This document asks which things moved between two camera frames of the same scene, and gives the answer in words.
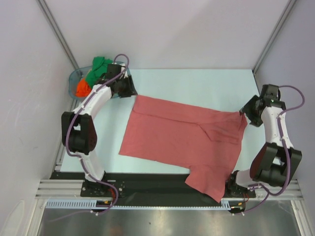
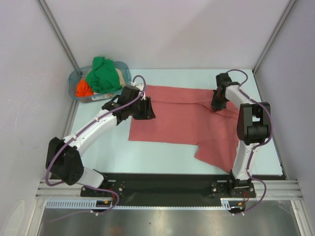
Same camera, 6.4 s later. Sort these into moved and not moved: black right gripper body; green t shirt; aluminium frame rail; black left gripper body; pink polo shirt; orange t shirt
Moved: black left gripper body; black right gripper body; pink polo shirt
Not moved: aluminium frame rail; orange t shirt; green t shirt
